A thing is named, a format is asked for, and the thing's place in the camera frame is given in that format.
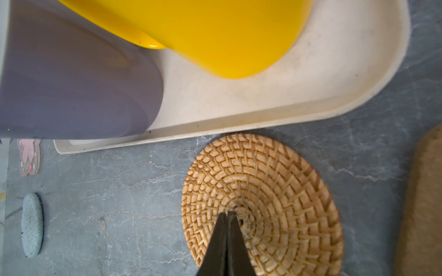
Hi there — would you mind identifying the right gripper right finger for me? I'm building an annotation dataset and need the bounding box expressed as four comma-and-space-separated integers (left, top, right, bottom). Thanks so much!
226, 211, 256, 276

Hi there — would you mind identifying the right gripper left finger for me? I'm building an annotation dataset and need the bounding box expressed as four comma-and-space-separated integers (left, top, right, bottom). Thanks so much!
196, 213, 227, 276

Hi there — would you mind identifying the woven rattan round coaster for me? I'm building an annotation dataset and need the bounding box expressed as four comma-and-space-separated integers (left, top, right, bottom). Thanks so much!
181, 133, 344, 276

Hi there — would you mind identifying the brown paw shaped coaster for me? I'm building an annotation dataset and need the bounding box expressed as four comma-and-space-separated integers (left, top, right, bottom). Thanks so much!
394, 125, 442, 276

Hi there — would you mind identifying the grey blue round coaster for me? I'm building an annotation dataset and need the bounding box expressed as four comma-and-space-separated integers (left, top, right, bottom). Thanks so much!
21, 193, 44, 258

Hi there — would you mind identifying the pink flower coaster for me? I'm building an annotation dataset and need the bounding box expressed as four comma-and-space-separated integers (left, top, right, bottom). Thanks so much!
17, 139, 41, 177

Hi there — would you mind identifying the yellow mug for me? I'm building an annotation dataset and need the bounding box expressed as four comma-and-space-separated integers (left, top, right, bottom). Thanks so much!
64, 0, 313, 79

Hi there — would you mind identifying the beige plastic tray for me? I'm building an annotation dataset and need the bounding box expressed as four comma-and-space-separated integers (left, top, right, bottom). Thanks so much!
54, 1, 411, 154

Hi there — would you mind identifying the purple mug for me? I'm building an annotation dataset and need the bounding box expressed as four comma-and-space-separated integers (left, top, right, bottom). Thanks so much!
1, 1, 163, 140

